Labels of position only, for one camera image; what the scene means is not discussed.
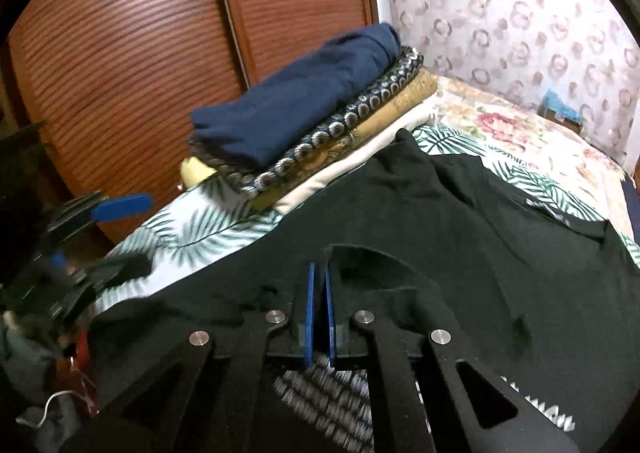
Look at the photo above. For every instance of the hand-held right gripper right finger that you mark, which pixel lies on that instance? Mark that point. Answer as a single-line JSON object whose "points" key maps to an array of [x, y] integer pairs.
{"points": [[330, 323]]}

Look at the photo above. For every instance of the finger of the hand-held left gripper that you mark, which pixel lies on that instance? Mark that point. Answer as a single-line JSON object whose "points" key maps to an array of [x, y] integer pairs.
{"points": [[120, 268], [122, 207]]}

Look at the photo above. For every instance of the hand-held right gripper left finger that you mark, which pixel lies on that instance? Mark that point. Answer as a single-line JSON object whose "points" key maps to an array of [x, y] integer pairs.
{"points": [[309, 318]]}

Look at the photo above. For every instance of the black sweatshirt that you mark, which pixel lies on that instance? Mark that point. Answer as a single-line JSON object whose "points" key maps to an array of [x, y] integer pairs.
{"points": [[450, 258]]}

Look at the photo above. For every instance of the palm leaf blanket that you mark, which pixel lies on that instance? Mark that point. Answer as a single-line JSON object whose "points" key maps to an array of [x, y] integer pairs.
{"points": [[210, 228]]}

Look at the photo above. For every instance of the dark circle-patterned folded cloth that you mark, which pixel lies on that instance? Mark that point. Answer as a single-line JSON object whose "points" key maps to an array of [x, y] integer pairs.
{"points": [[320, 138]]}

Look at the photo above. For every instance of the navy folded garment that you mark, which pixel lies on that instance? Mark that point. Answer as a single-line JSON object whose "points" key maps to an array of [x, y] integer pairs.
{"points": [[300, 98]]}

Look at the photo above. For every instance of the gold folded cloth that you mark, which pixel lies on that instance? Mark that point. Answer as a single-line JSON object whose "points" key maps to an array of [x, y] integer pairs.
{"points": [[405, 98]]}

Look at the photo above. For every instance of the floral blanket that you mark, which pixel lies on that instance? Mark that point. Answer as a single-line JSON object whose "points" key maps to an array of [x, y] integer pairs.
{"points": [[525, 133]]}

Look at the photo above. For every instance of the small cardboard box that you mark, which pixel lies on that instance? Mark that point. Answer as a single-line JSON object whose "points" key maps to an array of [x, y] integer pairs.
{"points": [[565, 123]]}

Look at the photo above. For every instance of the blue plastic bag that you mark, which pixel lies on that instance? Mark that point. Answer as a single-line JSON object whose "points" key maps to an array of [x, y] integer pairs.
{"points": [[560, 103]]}

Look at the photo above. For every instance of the navy bed sheet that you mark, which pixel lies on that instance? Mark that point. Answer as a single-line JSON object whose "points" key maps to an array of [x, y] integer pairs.
{"points": [[631, 203]]}

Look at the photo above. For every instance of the circle-patterned sheer curtain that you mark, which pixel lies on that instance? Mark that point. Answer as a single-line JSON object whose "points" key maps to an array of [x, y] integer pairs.
{"points": [[500, 8]]}

